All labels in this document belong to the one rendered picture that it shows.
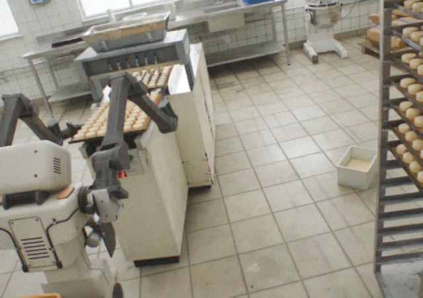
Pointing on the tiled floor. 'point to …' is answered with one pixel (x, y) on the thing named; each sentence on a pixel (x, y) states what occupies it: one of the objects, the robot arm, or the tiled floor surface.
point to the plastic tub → (357, 167)
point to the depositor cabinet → (192, 122)
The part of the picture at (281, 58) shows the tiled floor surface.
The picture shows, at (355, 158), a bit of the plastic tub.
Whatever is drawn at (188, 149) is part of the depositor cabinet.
